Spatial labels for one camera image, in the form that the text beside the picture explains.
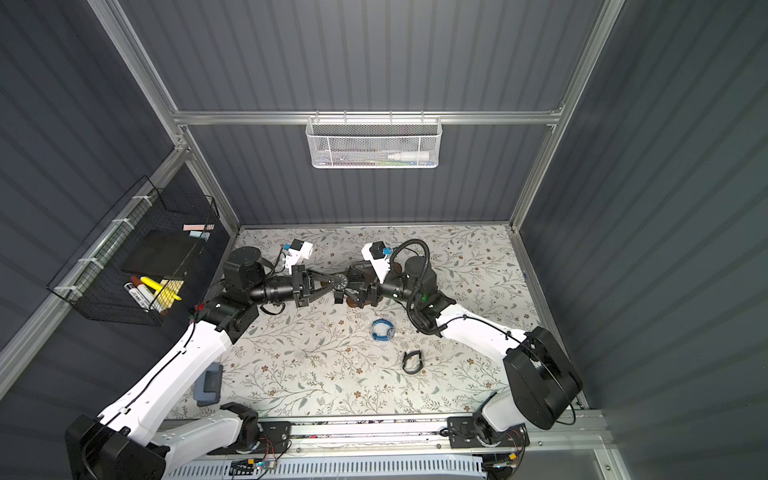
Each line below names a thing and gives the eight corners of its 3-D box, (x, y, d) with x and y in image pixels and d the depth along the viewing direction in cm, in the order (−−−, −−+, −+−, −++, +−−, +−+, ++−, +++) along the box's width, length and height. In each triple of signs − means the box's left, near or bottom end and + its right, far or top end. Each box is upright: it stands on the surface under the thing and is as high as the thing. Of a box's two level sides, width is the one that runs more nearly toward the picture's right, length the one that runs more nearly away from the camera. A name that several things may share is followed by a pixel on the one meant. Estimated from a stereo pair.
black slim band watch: (402, 373, 86) (402, 370, 83) (402, 354, 89) (402, 350, 87) (422, 373, 86) (422, 370, 83) (420, 354, 89) (421, 350, 87)
